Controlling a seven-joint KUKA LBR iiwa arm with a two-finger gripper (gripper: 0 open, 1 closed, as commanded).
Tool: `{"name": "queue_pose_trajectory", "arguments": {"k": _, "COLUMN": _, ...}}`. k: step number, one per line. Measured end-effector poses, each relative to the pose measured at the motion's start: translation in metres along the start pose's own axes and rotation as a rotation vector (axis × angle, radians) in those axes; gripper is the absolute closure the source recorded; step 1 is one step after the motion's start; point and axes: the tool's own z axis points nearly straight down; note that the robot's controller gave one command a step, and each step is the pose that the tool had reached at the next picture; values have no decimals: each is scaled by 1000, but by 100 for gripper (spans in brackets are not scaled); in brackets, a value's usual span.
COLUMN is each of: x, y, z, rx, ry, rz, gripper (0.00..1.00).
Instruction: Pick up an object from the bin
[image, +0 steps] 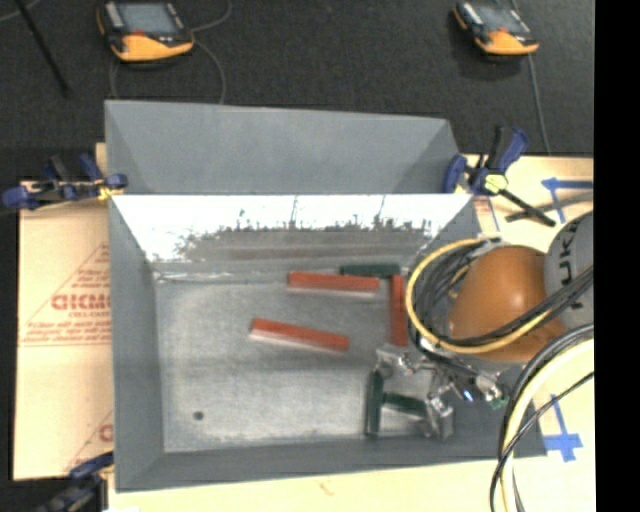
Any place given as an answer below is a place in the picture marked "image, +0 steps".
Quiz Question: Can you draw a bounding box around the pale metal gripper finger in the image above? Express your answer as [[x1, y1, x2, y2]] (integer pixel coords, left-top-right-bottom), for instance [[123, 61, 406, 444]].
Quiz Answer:
[[436, 402, 456, 442], [420, 395, 441, 439]]

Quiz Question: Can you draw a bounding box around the dark green flat block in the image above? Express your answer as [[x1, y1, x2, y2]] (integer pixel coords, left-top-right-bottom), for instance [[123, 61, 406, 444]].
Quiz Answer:
[[364, 370, 386, 441], [339, 263, 403, 280]]

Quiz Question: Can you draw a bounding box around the red-brown flat block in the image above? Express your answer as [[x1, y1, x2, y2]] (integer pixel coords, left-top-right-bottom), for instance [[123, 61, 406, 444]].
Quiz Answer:
[[388, 273, 411, 348], [248, 317, 351, 355], [286, 270, 382, 300]]

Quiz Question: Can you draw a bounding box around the grey metal bin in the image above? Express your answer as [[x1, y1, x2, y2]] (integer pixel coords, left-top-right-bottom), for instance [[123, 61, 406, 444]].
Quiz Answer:
[[103, 99, 547, 491]]

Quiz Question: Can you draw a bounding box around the brown cardboard board, red print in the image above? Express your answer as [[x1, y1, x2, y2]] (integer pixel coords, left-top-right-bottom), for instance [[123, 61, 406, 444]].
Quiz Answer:
[[12, 142, 117, 482]]

